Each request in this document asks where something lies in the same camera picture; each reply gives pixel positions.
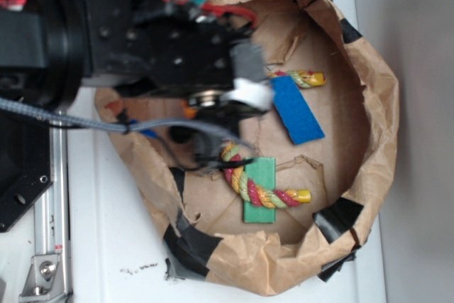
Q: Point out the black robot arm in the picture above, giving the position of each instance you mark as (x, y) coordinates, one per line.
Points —
(42, 51)

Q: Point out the green block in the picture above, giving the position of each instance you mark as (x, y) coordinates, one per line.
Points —
(262, 172)

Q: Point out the aluminium rail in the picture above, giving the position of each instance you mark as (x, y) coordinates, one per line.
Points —
(49, 278)

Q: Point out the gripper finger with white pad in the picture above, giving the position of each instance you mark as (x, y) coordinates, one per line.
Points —
(255, 95)

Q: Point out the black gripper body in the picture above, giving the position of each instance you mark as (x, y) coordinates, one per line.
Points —
(168, 48)

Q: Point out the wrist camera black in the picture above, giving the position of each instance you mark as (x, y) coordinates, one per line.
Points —
(206, 147)

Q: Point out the multicolour twisted rope toy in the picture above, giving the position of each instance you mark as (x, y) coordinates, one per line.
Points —
(243, 185)

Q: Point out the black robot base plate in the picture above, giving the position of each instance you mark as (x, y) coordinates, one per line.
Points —
(25, 165)

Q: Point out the blue sponge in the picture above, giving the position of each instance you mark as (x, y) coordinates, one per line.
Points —
(295, 114)

